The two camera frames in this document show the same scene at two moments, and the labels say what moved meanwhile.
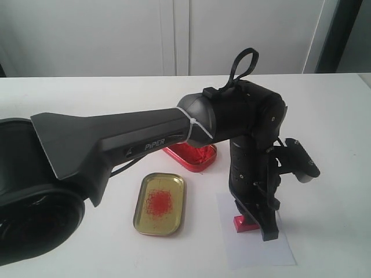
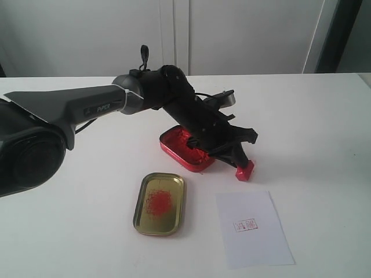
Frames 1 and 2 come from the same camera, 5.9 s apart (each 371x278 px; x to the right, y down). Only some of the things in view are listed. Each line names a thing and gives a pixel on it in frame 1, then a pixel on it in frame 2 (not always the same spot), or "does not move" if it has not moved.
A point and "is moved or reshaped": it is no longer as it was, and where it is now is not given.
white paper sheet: (246, 249) does not move
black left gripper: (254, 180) → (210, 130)
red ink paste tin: (196, 159) does not move
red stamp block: (241, 226) is moved or reshaped
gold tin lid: (160, 204) does not move
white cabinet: (159, 38) does not move
